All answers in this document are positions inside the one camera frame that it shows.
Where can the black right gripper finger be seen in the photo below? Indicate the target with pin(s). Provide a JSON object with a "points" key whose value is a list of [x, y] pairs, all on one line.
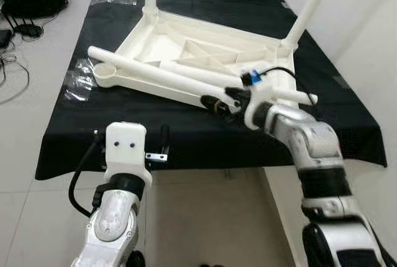
{"points": [[239, 95], [220, 105]]}

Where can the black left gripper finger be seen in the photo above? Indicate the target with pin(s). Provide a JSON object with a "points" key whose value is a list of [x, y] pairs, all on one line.
{"points": [[165, 140]]}

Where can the white plastic children table top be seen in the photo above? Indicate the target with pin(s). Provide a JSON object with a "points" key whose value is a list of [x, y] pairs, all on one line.
{"points": [[186, 43]]}

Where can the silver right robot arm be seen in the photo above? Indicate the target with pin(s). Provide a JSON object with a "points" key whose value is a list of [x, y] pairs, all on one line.
{"points": [[316, 149]]}

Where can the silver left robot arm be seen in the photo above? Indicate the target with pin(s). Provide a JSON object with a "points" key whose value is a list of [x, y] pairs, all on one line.
{"points": [[115, 223]]}

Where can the yellow rubber band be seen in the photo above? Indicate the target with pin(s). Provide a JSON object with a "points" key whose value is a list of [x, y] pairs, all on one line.
{"points": [[215, 104]]}

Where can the black tablecloth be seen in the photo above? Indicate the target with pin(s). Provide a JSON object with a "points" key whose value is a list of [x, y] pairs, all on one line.
{"points": [[186, 143]]}

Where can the black stand base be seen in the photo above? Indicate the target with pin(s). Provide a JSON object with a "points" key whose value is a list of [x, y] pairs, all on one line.
{"points": [[28, 31]]}

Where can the black power adapter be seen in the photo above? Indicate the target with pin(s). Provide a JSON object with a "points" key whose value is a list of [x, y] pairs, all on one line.
{"points": [[5, 37]]}

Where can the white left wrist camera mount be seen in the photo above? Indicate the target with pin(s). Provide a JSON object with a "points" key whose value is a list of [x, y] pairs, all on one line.
{"points": [[127, 149]]}

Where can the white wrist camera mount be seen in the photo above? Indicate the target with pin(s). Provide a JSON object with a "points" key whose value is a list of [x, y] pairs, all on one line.
{"points": [[127, 149], [270, 90]]}

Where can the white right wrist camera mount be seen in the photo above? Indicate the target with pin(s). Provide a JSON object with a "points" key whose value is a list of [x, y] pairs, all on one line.
{"points": [[270, 90]]}

